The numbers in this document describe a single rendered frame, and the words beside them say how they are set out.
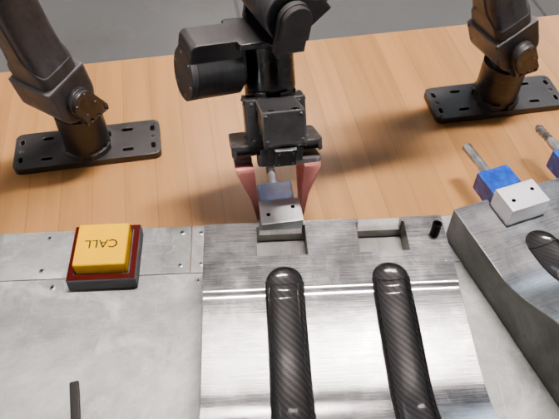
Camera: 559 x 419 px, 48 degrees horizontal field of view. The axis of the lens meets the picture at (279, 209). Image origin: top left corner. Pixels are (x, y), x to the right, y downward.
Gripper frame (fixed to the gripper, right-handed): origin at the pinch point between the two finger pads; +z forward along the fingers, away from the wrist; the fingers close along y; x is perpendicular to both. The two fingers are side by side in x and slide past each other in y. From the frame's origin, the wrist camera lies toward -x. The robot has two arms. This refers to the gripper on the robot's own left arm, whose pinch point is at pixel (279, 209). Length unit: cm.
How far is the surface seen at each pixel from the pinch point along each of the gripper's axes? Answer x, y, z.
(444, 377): -23.8, 11.6, 9.0
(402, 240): -8.3, 12.5, 2.1
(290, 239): -6.3, 0.4, 1.2
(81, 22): 194, -53, -12
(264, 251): -7.2, -2.7, 2.0
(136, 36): 183, -31, -6
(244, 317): -16.3, -5.9, 4.4
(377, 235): -7.1, 10.0, 1.7
